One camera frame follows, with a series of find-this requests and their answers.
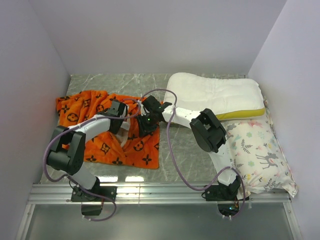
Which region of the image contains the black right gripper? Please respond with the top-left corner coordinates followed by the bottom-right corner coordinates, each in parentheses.
top-left (136, 112), bottom-right (158, 138)

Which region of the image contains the orange patterned pillowcase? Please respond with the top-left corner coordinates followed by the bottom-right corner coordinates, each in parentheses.
top-left (56, 90), bottom-right (160, 170)

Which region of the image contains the white pillow yellow edge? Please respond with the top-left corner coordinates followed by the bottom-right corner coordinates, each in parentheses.
top-left (164, 72), bottom-right (266, 120)

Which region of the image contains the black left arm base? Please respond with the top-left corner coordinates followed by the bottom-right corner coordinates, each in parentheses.
top-left (70, 186), bottom-right (117, 217)

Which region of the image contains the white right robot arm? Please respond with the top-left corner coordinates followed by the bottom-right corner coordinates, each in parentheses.
top-left (136, 95), bottom-right (241, 200)

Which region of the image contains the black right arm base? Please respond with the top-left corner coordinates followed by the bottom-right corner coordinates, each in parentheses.
top-left (201, 184), bottom-right (243, 219)

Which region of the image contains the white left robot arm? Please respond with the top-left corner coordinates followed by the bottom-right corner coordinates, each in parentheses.
top-left (43, 101), bottom-right (130, 201)

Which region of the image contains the floral deer print pillow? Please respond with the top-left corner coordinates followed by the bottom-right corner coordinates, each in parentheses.
top-left (223, 107), bottom-right (298, 197)

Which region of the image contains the aluminium mounting rail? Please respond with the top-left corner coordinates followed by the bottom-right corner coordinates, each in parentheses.
top-left (27, 182), bottom-right (292, 205)

